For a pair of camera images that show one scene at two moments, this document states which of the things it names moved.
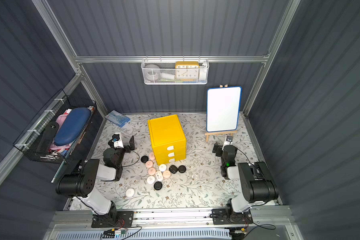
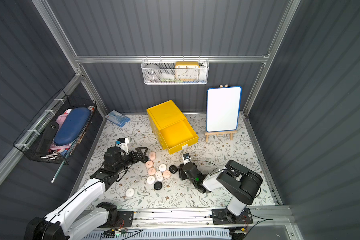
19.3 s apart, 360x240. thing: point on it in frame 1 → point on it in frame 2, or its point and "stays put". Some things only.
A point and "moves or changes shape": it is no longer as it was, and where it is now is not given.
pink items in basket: (55, 147) stays put
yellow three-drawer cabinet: (167, 138) moves or changes shape
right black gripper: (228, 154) → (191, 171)
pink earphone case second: (149, 164) stays put
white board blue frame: (223, 108) stays put
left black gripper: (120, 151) → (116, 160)
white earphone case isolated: (130, 192) stays put
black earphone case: (173, 169) stays put
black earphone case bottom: (158, 185) stays put
